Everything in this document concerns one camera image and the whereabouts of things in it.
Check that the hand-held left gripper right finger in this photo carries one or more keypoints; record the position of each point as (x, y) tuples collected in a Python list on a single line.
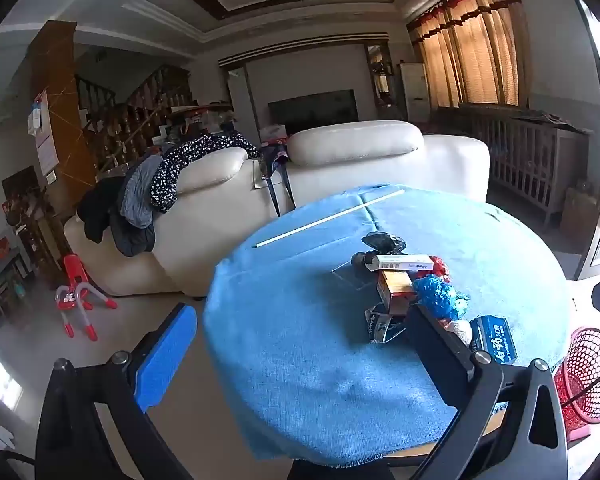
[(440, 355)]

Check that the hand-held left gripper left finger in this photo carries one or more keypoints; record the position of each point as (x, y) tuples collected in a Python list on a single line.
[(165, 350)]

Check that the blue plastic bag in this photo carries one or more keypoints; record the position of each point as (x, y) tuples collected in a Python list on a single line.
[(435, 297)]

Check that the blue tissue packet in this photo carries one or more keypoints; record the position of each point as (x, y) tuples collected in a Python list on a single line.
[(495, 337)]

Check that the black and white wrapper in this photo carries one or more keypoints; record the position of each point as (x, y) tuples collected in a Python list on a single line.
[(380, 325)]

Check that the red mesh basket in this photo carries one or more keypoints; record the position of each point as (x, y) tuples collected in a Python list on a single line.
[(587, 375)]

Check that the orange carton box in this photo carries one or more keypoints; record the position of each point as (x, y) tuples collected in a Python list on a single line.
[(395, 287)]

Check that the red plastic bag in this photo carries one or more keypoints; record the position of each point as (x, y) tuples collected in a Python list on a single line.
[(439, 269)]

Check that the long white carton box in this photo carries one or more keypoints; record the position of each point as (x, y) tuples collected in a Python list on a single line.
[(405, 262)]

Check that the small dark bag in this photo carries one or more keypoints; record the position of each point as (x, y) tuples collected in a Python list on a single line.
[(362, 261)]

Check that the clear plastic sheet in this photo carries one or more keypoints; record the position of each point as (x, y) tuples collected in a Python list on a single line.
[(345, 276)]

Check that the black plastic bag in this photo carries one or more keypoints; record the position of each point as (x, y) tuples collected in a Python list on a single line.
[(382, 242)]

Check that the small cardboard box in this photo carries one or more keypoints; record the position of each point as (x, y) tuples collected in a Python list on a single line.
[(577, 212)]

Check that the red and white toy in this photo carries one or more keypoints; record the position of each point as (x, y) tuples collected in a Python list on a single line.
[(75, 270)]

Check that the blue tablecloth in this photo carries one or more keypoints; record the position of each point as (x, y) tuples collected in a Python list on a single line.
[(305, 340)]

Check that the black garment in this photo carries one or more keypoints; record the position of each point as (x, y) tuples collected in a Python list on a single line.
[(97, 210)]

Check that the grey garment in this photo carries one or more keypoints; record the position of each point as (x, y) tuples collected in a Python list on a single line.
[(137, 195)]

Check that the white wooden crib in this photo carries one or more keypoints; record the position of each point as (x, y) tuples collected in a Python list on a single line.
[(520, 160)]

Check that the thin white stick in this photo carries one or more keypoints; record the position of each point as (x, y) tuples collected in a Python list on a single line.
[(330, 217)]

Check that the grey storage shelf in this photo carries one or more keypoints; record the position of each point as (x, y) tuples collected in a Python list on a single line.
[(2, 275)]

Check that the dark floral garment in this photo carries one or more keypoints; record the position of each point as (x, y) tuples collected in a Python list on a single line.
[(180, 165)]

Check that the cream leather sofa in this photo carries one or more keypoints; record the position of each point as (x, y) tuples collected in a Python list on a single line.
[(355, 145)]

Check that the wooden staircase railing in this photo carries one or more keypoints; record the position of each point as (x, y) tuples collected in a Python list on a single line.
[(130, 120)]

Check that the cluttered side table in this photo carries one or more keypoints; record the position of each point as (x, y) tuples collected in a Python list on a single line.
[(200, 117)]

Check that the pink plastic bag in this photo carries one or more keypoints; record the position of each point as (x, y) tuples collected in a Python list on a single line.
[(272, 132)]

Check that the white standing air conditioner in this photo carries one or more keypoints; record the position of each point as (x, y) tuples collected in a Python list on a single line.
[(414, 90)]

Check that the black television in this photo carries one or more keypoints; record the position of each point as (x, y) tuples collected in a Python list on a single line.
[(312, 110)]

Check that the dark display cabinet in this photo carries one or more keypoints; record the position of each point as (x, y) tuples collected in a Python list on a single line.
[(380, 75)]

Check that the orange curtains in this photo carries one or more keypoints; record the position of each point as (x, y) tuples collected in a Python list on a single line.
[(475, 45)]

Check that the wall calendar papers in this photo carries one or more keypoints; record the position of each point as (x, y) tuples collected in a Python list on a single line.
[(45, 150)]

